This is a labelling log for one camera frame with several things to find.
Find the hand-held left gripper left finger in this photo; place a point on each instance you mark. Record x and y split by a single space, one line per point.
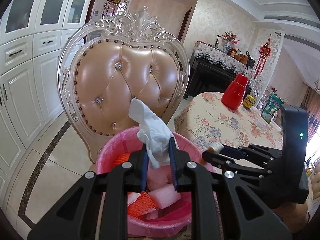
144 166

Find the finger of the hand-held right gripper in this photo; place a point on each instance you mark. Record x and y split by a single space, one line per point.
212 158
250 151

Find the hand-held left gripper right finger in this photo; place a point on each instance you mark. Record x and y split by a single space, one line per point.
173 163

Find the small beige round cap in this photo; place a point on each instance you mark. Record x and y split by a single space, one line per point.
217 147

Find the small red foam net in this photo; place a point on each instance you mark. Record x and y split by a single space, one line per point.
121 159

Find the white tissue paper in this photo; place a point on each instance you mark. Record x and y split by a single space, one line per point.
152 132

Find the pink-lined trash bin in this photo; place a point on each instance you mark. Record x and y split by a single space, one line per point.
112 145

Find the large red foam net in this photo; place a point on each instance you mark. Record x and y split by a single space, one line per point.
142 205

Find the person's right hand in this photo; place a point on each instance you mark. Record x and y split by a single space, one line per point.
295 217

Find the floral tablecloth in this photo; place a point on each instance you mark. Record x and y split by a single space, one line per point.
212 127

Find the brown curtain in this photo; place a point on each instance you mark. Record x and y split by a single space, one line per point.
312 110

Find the green snack bag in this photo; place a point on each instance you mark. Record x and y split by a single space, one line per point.
271 108

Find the yellow-lidded glass jar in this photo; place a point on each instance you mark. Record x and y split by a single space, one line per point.
249 103

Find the red thermos flask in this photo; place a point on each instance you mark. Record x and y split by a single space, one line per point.
233 93

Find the black piano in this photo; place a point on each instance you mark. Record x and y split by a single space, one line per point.
207 77

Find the black handbag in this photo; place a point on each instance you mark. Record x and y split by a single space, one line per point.
250 60

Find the ornate white upholstered chair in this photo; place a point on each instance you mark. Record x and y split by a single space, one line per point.
125 80

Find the red knot hanging ornament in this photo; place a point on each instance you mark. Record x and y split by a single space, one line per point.
263 51

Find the wicker basket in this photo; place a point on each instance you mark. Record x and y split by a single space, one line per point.
235 53

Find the floral lace piano cover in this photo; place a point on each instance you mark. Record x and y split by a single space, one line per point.
220 55

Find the pink flowers in vase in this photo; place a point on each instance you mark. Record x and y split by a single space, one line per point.
230 38

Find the dark wooden door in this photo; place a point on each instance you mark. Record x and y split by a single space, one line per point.
93 5
185 26

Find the white wall cabinet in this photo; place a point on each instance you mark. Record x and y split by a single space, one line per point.
22 100

